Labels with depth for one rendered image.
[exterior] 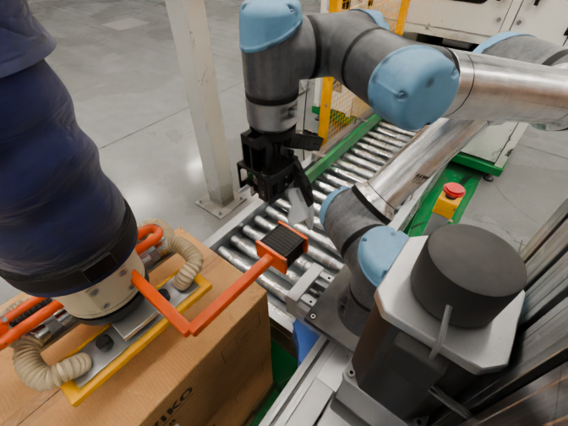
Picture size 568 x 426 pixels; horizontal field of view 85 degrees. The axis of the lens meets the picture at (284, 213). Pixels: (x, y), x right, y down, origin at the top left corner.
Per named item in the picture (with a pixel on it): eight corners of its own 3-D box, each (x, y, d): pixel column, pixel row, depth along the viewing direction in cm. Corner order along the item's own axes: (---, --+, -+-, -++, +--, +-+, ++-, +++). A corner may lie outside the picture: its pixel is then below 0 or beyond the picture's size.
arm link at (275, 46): (319, 4, 34) (245, 11, 32) (314, 100, 42) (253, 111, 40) (293, -9, 39) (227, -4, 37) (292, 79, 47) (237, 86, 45)
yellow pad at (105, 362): (188, 266, 82) (183, 254, 78) (213, 287, 77) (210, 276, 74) (52, 373, 63) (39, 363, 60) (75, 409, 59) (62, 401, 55)
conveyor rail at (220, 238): (390, 106, 286) (395, 86, 273) (395, 108, 284) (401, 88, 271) (199, 275, 156) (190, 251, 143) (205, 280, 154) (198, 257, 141)
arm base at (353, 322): (411, 303, 75) (423, 281, 68) (384, 354, 67) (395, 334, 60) (355, 272, 82) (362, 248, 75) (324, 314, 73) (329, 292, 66)
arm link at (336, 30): (400, 88, 41) (325, 101, 39) (357, 60, 49) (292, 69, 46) (417, 20, 36) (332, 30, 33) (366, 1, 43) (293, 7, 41)
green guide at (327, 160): (397, 91, 274) (400, 81, 268) (408, 95, 270) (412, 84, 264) (288, 182, 184) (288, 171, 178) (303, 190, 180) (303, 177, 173)
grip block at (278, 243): (280, 233, 76) (280, 219, 72) (308, 252, 72) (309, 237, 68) (256, 254, 71) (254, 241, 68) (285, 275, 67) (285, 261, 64)
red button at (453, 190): (444, 187, 113) (448, 178, 110) (464, 194, 109) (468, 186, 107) (437, 197, 109) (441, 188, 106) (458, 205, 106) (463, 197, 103)
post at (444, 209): (382, 318, 183) (444, 188, 112) (393, 324, 180) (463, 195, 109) (377, 326, 179) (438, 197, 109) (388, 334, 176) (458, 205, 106)
